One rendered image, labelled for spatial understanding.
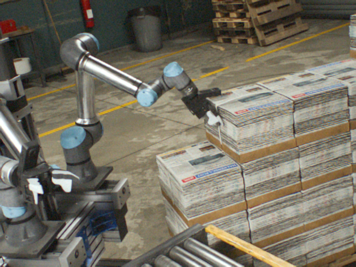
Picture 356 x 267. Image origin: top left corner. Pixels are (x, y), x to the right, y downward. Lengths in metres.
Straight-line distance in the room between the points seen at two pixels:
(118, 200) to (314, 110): 0.98
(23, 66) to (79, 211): 5.86
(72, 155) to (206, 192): 0.63
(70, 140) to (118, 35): 7.33
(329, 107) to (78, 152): 1.16
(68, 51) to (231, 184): 0.90
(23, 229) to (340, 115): 1.47
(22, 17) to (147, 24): 2.12
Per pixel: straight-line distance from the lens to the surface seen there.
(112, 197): 2.31
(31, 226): 1.97
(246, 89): 2.47
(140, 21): 9.11
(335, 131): 2.43
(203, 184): 2.17
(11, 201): 1.61
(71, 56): 2.16
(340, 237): 2.71
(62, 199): 2.44
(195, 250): 1.76
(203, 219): 2.24
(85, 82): 2.33
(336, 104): 2.40
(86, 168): 2.33
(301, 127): 2.33
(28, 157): 1.44
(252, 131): 2.19
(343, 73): 2.60
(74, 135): 2.29
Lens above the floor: 1.77
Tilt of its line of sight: 21 degrees down
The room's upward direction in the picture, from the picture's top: 9 degrees counter-clockwise
